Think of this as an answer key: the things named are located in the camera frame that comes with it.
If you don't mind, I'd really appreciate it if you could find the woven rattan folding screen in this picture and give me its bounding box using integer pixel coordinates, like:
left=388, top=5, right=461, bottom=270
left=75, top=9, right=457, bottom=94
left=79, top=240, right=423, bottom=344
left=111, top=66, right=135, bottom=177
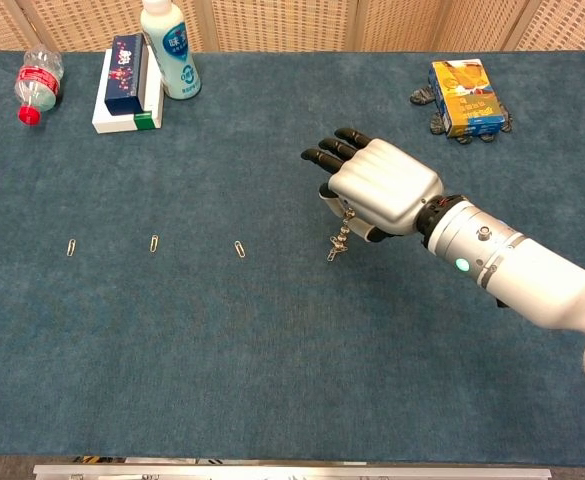
left=0, top=0, right=585, bottom=54

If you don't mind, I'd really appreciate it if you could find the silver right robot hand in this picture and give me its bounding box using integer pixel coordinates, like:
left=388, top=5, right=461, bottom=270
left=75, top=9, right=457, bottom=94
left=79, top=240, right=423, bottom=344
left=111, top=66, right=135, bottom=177
left=299, top=126, right=446, bottom=245

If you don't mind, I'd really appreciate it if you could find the white flat box green corner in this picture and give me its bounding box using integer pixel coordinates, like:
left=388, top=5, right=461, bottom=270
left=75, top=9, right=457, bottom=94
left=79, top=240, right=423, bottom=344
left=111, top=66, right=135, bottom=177
left=91, top=47, right=166, bottom=136

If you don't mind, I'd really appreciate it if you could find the silver magnetic bead rod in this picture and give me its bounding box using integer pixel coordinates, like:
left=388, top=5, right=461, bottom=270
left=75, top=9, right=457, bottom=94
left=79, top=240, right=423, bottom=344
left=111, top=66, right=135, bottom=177
left=334, top=208, right=358, bottom=246

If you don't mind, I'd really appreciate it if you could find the dark blue printed carton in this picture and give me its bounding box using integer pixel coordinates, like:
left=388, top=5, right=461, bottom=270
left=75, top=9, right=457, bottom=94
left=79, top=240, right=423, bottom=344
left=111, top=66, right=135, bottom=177
left=103, top=33, right=150, bottom=118

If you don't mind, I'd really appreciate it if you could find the aluminium profile rail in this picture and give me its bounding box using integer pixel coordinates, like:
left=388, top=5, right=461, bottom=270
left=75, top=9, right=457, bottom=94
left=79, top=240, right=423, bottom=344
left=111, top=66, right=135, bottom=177
left=32, top=463, right=554, bottom=480

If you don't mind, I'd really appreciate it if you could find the clear plastic bottle red cap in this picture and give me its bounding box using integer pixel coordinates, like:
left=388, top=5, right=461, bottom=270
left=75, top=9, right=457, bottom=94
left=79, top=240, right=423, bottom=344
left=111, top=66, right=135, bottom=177
left=13, top=45, right=66, bottom=127

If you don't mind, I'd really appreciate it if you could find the white light-blue drink bottle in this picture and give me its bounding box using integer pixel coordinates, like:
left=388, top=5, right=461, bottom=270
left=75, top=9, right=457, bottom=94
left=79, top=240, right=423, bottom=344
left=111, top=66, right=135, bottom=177
left=138, top=0, right=203, bottom=101

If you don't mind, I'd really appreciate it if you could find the teal felt table cover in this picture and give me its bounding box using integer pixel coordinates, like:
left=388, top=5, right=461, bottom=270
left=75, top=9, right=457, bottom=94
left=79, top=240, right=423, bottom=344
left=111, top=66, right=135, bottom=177
left=0, top=48, right=585, bottom=468

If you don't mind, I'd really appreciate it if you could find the grey knitted glove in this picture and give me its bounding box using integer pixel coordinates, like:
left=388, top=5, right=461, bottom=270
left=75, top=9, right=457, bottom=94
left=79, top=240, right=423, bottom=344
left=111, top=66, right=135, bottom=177
left=409, top=84, right=515, bottom=147

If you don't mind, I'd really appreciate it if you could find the yellow snack box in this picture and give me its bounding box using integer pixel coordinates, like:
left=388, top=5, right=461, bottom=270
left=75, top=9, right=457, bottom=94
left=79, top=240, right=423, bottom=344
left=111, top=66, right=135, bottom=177
left=428, top=58, right=508, bottom=140

